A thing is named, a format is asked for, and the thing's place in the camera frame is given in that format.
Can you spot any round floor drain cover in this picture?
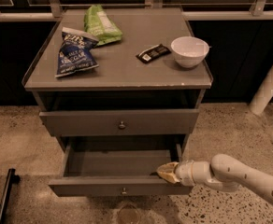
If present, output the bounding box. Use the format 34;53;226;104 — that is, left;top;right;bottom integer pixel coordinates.
117;203;140;224

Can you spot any white bowl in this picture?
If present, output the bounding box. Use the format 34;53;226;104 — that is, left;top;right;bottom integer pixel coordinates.
171;36;209;68

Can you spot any grey top drawer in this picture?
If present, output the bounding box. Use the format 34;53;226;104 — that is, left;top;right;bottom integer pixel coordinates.
39;109;199;136

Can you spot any metal railing frame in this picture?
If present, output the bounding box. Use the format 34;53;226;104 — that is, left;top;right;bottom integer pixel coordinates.
0;0;273;21

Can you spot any grey drawer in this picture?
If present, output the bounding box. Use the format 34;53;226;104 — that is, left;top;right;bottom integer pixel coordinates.
49;143;191;197
39;109;199;136

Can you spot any black snack bar wrapper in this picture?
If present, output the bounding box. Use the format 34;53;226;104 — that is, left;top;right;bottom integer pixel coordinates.
136;44;171;63

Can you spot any grey drawer cabinet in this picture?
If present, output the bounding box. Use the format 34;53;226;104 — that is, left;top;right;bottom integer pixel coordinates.
23;8;212;146

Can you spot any black object at floor corner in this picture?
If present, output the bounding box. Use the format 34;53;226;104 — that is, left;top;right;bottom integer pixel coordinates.
0;168;21;224

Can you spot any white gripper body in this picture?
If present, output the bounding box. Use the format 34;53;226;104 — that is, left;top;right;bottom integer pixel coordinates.
175;161;211;186

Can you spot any blue chip bag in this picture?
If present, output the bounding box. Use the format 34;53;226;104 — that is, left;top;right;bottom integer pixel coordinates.
55;27;99;78

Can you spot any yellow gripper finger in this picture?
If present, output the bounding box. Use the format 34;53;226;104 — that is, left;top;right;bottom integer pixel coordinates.
156;161;180;184

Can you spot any green chip bag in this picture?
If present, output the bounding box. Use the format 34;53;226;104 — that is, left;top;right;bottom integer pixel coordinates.
84;5;122;46

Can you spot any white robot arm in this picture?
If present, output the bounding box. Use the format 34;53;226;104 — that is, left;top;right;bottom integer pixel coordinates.
157;118;273;205

